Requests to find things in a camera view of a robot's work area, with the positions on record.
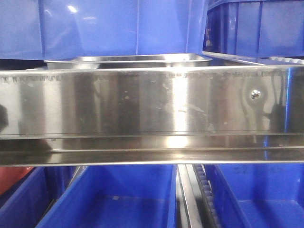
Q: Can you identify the silver tray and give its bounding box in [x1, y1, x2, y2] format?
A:
[45, 53, 212, 70]

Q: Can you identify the lower middle blue bin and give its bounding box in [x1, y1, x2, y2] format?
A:
[38, 164, 176, 228]

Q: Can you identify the upper middle blue bin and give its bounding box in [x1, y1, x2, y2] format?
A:
[38, 0, 208, 60]

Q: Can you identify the lower right blue bin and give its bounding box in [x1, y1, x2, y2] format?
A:
[205, 163, 304, 228]

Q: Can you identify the upper right blue bin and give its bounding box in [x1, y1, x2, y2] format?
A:
[204, 0, 304, 57]

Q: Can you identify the red bin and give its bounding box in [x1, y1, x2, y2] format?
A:
[0, 167, 34, 195]

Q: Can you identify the lower left blue bin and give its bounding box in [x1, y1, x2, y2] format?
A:
[0, 166, 75, 228]

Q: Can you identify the steel shelf front rail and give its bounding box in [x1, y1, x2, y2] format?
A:
[0, 65, 304, 166]

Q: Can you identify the roller track rail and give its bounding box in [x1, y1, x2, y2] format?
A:
[176, 164, 221, 228]

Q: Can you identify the rail screw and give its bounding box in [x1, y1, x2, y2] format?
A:
[250, 89, 261, 100]

